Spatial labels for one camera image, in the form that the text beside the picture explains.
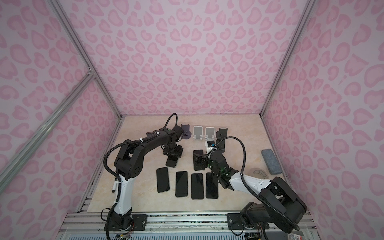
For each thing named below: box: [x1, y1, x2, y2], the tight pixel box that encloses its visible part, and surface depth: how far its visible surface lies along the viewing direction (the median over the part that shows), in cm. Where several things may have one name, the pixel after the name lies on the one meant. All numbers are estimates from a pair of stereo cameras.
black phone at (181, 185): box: [175, 171, 188, 197], surface depth 86 cm
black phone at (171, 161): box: [165, 155, 178, 168], surface depth 95 cm
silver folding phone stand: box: [205, 127, 216, 141], surface depth 105 cm
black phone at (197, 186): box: [191, 173, 205, 200], surface depth 85 cm
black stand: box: [215, 127, 228, 139], surface depth 106 cm
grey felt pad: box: [261, 149, 282, 175], surface depth 93 cm
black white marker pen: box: [112, 180, 118, 193], surface depth 86 cm
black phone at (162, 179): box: [156, 167, 170, 193], surface depth 91 cm
